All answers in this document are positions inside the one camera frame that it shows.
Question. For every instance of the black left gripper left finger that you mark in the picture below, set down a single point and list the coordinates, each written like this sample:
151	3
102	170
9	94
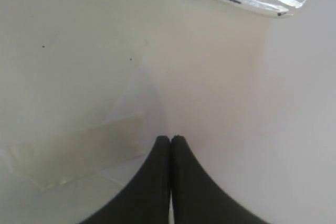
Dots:
146	198

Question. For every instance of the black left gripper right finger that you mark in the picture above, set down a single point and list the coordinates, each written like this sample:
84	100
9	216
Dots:
196	197

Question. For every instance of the white paper sheet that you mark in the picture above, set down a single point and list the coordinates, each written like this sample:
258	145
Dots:
257	107

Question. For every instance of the clear tape strip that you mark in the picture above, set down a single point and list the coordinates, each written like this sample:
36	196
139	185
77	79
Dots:
49	164

